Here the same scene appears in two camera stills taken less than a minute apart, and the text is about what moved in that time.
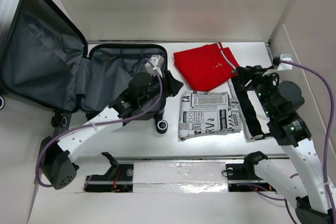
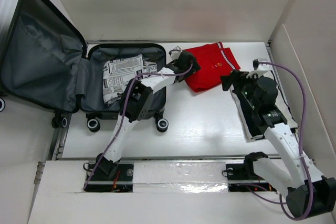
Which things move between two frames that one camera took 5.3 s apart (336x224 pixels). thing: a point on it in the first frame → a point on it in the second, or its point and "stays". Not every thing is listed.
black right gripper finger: (244, 81) → (227, 81)
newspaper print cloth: (203, 112) → (117, 72)
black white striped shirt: (253, 116) stays
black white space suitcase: (45, 62) stays
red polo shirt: (206, 67) stays
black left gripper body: (155, 92) → (194, 69)
